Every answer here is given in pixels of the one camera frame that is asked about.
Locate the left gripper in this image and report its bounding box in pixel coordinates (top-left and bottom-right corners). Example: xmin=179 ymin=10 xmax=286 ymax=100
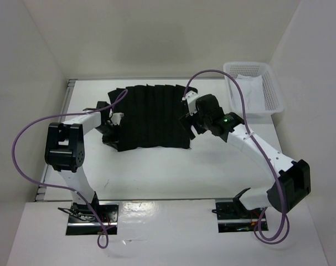
xmin=95 ymin=122 xmax=121 ymax=150

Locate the black pleated skirt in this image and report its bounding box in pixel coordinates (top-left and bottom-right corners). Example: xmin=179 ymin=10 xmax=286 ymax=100
xmin=102 ymin=84 xmax=190 ymax=152

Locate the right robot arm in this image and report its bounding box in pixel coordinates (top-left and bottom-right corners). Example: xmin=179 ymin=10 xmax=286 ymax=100
xmin=180 ymin=91 xmax=311 ymax=218

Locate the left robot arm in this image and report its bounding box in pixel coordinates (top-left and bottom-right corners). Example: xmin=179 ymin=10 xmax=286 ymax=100
xmin=45 ymin=101 xmax=124 ymax=222

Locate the white folded cloth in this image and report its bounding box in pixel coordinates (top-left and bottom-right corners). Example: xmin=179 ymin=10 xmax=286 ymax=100
xmin=230 ymin=74 xmax=265 ymax=114

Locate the white plastic lattice basket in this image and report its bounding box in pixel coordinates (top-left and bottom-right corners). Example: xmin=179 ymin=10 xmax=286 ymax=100
xmin=223 ymin=62 xmax=285 ymax=116

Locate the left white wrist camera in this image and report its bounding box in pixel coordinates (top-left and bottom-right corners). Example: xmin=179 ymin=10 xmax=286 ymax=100
xmin=109 ymin=112 xmax=124 ymax=126

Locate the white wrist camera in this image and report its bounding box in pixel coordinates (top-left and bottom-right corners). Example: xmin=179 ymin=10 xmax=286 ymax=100
xmin=109 ymin=112 xmax=124 ymax=126
xmin=182 ymin=90 xmax=199 ymax=116

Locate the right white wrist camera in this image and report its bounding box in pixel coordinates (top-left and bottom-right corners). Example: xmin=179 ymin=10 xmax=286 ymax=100
xmin=182 ymin=90 xmax=199 ymax=116

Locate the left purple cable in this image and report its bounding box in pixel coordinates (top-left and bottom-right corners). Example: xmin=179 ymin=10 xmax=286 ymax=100
xmin=12 ymin=88 xmax=129 ymax=249

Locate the purple cable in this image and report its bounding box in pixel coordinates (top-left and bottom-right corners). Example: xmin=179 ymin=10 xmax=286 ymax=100
xmin=12 ymin=88 xmax=129 ymax=249
xmin=182 ymin=69 xmax=290 ymax=244

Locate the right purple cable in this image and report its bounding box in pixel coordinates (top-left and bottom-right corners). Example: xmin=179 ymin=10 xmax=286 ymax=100
xmin=182 ymin=69 xmax=290 ymax=244

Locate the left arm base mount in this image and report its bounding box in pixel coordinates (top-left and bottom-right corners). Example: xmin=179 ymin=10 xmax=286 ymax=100
xmin=58 ymin=201 xmax=119 ymax=236

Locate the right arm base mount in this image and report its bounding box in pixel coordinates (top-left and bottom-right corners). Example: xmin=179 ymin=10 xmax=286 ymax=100
xmin=211 ymin=201 xmax=262 ymax=233

